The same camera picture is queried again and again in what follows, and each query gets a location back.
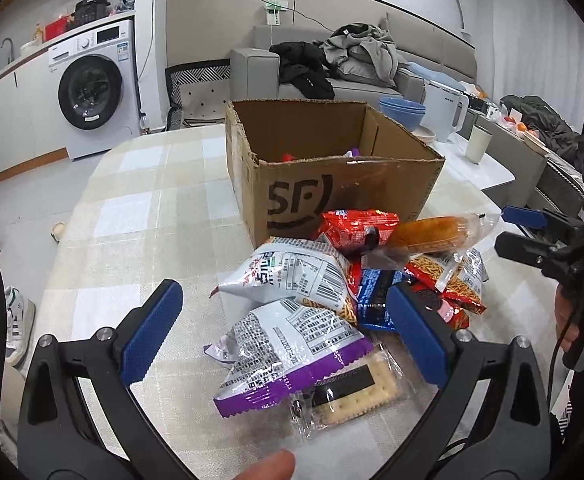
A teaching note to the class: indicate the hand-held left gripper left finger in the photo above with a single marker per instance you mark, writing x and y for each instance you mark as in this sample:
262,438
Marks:
152,332

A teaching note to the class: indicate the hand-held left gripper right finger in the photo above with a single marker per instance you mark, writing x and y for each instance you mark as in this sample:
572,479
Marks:
416,335

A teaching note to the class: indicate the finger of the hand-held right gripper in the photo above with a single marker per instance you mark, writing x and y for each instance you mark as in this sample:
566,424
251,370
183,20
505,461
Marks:
524,250
524,216

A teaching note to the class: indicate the red cookie packet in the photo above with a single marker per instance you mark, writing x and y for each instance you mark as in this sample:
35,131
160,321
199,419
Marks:
444,310

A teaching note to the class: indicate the blue cookie packet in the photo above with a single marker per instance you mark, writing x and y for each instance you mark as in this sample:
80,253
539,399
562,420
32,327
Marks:
374,297

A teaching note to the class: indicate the red stick snack bag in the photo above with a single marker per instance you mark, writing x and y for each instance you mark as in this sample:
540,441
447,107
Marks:
451,275

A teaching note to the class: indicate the clear cracker packet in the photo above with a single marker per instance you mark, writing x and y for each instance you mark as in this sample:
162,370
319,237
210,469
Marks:
351,392

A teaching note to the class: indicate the bread stick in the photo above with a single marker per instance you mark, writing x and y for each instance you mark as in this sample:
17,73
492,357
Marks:
431,235

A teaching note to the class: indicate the red scaled snack packet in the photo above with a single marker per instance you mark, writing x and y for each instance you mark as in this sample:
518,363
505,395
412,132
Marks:
351,227

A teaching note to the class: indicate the purple and white snack bag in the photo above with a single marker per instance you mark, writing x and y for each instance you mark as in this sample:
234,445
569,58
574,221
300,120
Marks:
282,355

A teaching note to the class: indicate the white stick snack bag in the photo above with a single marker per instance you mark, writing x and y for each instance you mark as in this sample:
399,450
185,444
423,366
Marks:
292,272

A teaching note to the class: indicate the brown cardboard box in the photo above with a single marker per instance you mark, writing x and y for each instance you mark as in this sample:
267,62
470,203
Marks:
297,195

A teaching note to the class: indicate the person's right hand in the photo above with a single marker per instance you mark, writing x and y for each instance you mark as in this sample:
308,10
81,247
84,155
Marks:
567,317

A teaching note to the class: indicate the person's left hand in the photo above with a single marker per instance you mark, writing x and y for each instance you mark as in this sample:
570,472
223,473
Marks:
267,466

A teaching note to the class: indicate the grey chair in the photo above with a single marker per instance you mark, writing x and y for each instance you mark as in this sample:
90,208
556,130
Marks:
559,185

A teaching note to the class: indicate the white coffee table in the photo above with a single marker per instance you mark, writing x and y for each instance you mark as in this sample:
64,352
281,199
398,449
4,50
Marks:
491,172

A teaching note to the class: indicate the checked tablecloth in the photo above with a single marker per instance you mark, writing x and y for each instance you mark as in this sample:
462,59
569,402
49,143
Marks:
137,260

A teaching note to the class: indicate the white cup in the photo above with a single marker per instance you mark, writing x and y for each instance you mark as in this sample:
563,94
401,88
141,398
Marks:
478,145

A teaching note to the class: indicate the dark green jacket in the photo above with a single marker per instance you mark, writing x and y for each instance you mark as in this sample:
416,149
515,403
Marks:
541,120

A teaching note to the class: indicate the white sneaker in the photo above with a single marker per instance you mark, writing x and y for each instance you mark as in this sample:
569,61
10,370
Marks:
19,325

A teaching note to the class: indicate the white kettle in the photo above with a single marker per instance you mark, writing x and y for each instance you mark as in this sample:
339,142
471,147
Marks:
441,110

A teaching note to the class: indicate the slipper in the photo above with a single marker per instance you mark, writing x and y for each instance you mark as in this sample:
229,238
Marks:
58,232

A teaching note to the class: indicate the blue bowl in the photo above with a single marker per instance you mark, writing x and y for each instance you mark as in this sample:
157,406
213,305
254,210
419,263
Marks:
404,120
401,103

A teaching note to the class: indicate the light blue pillow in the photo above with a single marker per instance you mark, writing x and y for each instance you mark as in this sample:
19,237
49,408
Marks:
421,72

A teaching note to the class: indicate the purple wrapped snack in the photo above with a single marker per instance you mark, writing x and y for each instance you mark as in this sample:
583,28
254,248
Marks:
351,152

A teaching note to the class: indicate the red wrapped snack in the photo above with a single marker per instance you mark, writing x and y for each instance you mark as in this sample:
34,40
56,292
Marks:
288,157

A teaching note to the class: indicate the grey clothes pile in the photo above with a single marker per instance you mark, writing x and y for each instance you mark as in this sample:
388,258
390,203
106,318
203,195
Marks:
366,52

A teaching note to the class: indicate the white washing machine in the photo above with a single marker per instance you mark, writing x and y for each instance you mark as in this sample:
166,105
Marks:
97,95

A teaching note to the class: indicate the patterned chair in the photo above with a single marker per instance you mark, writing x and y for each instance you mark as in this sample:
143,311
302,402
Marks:
197,92

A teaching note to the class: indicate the white kitchen cabinet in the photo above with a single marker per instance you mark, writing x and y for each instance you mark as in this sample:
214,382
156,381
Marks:
9,115

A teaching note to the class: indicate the black jacket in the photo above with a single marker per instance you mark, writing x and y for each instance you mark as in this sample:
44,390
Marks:
304,67

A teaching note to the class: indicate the grey sofa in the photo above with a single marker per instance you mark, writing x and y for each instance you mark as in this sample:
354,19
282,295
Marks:
254,75

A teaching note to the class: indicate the metal faucet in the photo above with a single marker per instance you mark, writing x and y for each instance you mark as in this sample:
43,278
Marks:
8,50

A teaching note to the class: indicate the red box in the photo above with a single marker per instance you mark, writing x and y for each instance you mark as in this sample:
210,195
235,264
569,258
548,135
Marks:
56,30

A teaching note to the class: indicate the yellow bottle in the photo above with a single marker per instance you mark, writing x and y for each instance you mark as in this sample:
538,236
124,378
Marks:
38,34

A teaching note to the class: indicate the black pressure cooker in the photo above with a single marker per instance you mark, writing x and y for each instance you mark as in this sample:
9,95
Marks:
92,10

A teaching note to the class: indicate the wall socket with charger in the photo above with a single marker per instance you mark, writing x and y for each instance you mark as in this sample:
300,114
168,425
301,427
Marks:
275,10

